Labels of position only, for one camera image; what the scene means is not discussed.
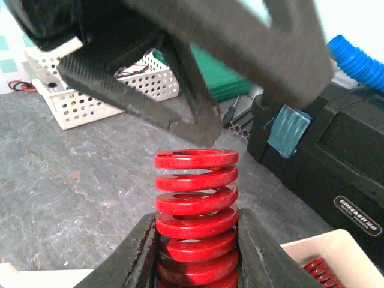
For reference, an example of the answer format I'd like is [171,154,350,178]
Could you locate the red springs in box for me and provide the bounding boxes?
[303,257,345,288]

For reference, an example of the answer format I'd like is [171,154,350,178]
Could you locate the white spring box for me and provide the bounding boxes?
[281,229,383,288]

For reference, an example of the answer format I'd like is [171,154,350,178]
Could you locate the white perforated basket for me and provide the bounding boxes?
[25,48,179,130]

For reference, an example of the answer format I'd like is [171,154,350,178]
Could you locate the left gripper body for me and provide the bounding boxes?
[5,1,168,60]

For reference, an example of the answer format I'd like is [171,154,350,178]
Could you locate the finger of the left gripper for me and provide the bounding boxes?
[58,47,222,147]
[126,1,334,108]

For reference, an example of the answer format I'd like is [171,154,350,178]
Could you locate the blue corrugated hose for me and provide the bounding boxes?
[326,34,384,94]

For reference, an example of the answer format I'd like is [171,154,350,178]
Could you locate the black plastic toolbox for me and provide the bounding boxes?
[247,84,383,267]

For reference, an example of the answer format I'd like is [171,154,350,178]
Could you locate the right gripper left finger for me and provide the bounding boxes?
[76,212,159,288]

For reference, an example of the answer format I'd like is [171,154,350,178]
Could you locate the black screwdriver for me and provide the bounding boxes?
[223,95,240,129]

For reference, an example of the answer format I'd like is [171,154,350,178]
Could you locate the black aluminium extrusion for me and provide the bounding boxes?
[228,107,254,140]

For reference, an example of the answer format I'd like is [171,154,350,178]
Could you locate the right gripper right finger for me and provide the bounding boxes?
[236,208,322,288]

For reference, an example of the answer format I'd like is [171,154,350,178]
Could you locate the green plastic case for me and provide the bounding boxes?
[152,41,256,103]

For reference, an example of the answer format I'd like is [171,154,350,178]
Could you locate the white peg base plate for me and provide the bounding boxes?
[1,263,93,288]

